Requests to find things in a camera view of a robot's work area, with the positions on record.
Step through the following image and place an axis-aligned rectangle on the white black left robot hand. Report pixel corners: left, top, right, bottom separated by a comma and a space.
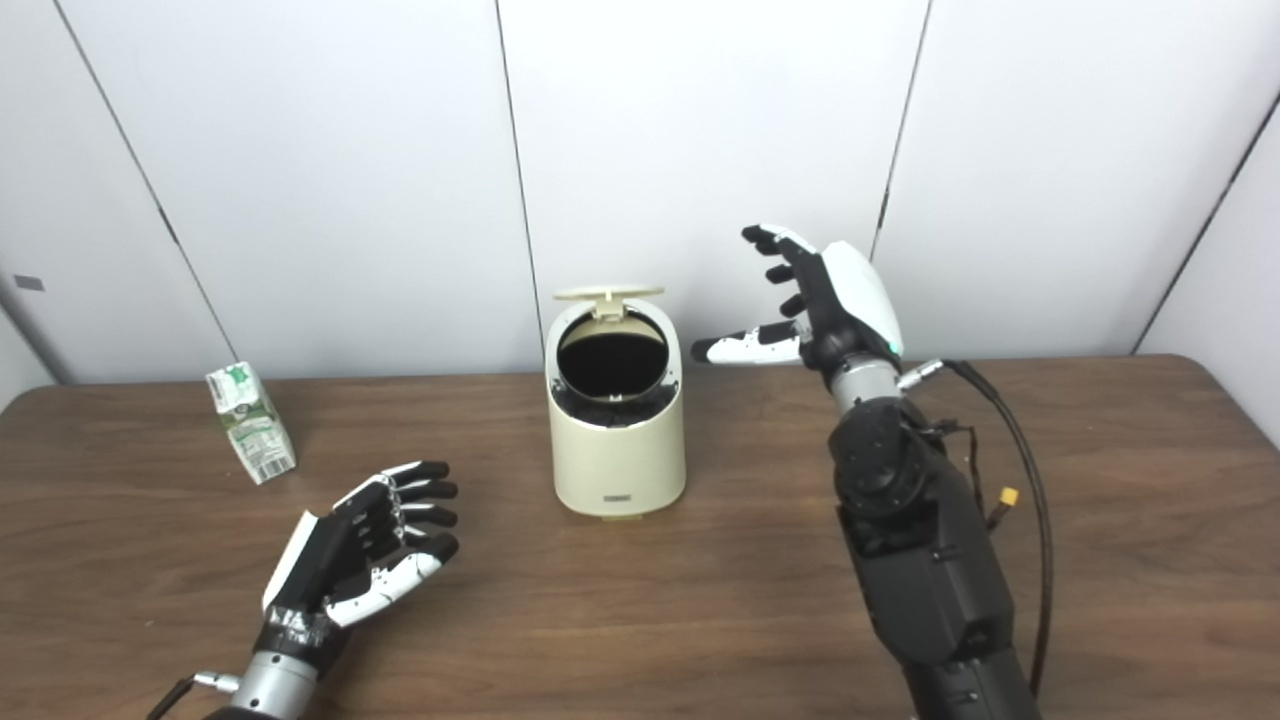
255, 460, 461, 661

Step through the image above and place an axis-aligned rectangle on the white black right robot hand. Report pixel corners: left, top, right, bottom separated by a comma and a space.
691, 224, 905, 373

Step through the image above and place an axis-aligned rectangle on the green white milk carton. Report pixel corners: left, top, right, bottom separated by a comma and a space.
205, 361, 298, 486

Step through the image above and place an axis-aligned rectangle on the cream-colored bin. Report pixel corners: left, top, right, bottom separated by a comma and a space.
544, 303, 688, 520

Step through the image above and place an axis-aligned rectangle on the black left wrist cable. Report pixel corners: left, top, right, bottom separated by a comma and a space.
147, 672, 241, 720

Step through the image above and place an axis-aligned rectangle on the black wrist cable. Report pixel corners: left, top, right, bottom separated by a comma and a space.
897, 358, 1054, 698
147, 672, 241, 720

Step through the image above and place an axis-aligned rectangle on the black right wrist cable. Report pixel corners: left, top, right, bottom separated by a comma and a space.
897, 358, 1054, 698

